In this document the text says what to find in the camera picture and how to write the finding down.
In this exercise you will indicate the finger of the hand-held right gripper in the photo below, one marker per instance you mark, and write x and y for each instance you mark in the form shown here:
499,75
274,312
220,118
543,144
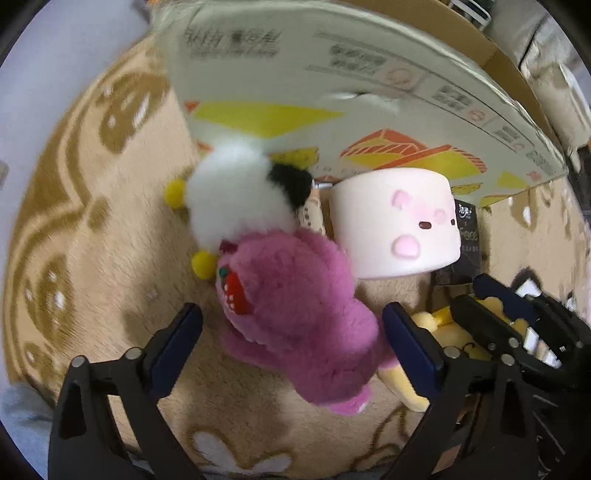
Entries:
503,295
480,318

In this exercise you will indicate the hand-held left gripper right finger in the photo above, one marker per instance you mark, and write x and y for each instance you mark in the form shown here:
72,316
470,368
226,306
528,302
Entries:
408,346

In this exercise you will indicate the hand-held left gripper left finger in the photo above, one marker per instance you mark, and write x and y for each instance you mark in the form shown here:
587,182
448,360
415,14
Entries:
178,341

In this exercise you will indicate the yellow plush toy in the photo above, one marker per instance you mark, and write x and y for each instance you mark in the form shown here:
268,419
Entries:
406,387

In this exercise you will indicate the pink plush bear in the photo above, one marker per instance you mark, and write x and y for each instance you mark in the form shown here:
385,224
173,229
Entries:
300,314

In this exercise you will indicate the beige spotted soft toy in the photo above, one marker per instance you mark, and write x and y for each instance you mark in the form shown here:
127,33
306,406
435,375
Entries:
311,214

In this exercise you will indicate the black packet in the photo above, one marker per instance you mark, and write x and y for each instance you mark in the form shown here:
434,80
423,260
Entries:
466,263

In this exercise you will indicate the white pink-cheeked squishy toy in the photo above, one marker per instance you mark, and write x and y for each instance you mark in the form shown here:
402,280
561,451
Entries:
392,221

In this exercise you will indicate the beige patterned blanket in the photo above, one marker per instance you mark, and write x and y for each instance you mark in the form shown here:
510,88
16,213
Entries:
92,230

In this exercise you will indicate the white fluffy plush toy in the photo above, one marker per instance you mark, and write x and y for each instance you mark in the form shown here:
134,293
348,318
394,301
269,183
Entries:
231,194

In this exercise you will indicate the blue grey cloth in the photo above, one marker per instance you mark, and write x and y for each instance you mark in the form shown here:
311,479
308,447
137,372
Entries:
23,415

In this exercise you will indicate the white upholstered furniture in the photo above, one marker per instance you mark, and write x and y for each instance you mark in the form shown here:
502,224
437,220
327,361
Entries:
563,92

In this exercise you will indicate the white printed cardboard box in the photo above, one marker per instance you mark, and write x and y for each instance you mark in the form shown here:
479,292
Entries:
323,69

